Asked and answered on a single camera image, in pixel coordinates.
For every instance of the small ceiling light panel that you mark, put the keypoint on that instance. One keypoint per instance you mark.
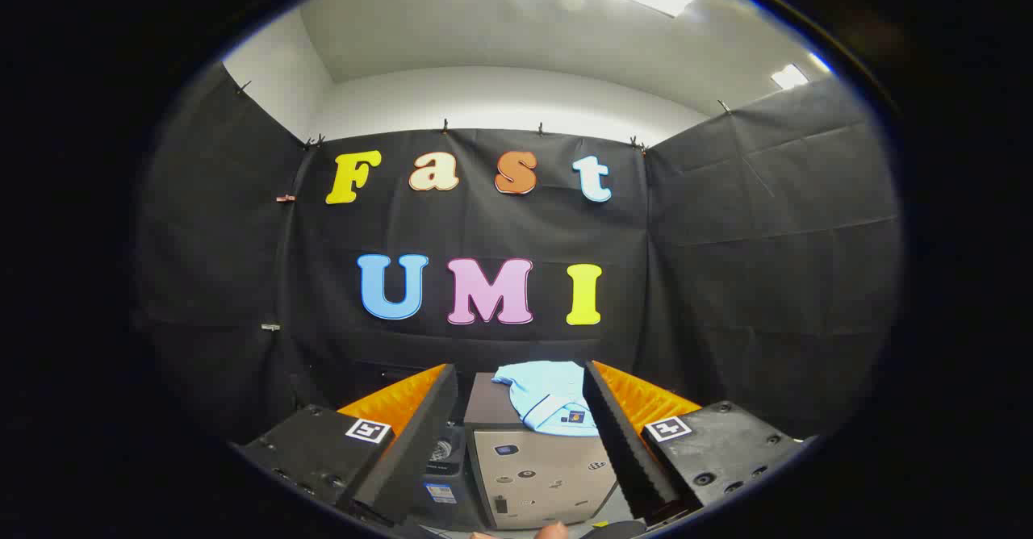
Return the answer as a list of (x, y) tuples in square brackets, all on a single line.
[(789, 77)]

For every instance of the light blue shirt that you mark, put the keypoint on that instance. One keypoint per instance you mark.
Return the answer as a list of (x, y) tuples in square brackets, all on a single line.
[(545, 398)]

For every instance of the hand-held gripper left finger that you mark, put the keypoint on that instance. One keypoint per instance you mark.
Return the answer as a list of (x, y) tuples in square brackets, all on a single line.
[(420, 442)]

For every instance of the black backdrop cloth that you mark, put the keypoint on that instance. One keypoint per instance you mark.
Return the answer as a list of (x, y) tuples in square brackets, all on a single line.
[(726, 281)]

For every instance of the grey washing machine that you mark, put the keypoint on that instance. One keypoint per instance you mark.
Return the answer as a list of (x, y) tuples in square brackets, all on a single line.
[(440, 490)]

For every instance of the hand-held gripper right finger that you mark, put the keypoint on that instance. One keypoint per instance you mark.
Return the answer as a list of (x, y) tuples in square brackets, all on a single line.
[(621, 442)]

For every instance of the grey beige cabinet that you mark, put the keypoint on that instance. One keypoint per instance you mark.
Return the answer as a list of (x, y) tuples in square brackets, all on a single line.
[(541, 474)]

